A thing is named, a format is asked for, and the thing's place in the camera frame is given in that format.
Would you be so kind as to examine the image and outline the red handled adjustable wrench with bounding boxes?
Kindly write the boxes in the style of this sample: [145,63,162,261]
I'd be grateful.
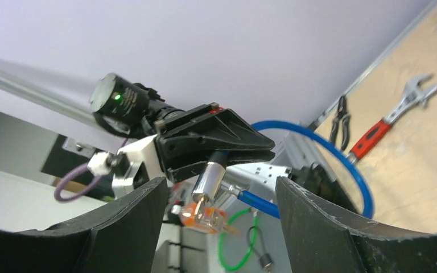
[347,73,437,164]

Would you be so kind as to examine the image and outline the black pliers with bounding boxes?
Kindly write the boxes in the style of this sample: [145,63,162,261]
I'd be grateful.
[329,95,351,151]

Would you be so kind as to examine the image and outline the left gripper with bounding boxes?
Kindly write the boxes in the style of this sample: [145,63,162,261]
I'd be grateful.
[139,101,275,183]

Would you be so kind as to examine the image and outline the orange clear connector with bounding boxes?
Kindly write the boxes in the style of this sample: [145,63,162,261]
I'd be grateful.
[178,203,239,235]

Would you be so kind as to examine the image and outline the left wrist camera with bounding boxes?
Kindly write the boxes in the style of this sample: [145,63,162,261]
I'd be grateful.
[110,135,165,199]

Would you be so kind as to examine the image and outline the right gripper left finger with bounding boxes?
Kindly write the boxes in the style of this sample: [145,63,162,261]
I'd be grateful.
[0,177,168,272]

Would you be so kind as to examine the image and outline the blue cable lock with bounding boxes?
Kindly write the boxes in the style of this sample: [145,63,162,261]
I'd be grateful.
[191,120,375,221]

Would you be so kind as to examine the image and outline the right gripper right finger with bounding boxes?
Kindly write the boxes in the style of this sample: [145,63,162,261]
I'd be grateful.
[275,177,437,272]

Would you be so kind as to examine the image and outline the green wire loop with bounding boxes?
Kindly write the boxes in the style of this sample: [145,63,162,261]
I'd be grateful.
[217,208,260,272]

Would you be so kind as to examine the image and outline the small silver key set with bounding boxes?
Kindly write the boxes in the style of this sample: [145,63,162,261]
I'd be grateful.
[194,195,208,223]

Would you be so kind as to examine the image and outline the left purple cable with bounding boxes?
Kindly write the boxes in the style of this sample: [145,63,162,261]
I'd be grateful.
[53,137,131,203]

